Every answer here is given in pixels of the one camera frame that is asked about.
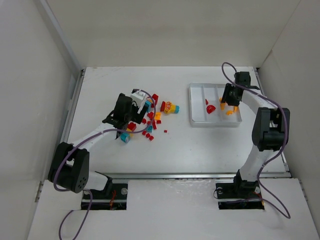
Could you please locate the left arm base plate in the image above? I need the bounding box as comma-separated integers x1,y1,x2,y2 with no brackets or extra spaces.
90,182,129,211

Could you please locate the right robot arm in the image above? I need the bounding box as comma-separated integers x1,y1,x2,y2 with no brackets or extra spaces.
216,71,290,199

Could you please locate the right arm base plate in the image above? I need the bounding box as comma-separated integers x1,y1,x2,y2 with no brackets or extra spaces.
215,181,265,210

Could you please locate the orange lego in tray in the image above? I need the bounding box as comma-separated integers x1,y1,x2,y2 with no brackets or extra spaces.
220,103,226,111

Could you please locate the red stepped lego block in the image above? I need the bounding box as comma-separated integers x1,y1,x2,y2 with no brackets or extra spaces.
127,122,137,132

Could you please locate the red lego brick pair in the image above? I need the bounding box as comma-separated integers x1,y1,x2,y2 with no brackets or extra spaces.
145,133,154,141

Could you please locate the purple cable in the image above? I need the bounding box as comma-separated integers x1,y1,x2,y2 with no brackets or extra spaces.
221,61,292,220
53,90,157,240

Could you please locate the small teal lego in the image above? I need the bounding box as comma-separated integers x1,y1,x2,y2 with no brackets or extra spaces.
146,125,153,133

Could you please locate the red arch lego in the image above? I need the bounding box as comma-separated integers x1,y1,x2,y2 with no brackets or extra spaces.
206,104,216,114

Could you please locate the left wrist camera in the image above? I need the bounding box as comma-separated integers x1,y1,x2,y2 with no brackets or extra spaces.
130,89,147,108

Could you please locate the white divided tray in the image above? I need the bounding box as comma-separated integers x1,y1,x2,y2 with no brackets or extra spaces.
189,83,242,128

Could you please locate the red flower lego block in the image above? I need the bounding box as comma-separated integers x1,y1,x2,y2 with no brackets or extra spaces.
151,93,159,105

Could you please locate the aluminium rail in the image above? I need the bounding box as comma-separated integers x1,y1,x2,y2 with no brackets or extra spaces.
53,171,292,180

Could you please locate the teal yellow lego stack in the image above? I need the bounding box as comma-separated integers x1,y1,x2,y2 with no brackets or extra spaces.
120,128,133,144

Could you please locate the yellow arch lego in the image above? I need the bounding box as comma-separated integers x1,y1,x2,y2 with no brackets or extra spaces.
154,112,162,121

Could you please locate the yellow butterfly lego block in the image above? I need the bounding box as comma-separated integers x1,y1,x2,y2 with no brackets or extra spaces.
160,101,180,114

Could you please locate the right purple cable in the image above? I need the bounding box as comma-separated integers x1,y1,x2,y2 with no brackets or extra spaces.
221,61,292,220

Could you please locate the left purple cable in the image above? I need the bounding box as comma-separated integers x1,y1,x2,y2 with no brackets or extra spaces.
53,90,157,240

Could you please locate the teal long lego brick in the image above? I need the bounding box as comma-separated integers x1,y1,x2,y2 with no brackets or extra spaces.
144,98,153,113

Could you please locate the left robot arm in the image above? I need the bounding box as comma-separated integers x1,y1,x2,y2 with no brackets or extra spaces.
48,89,152,194

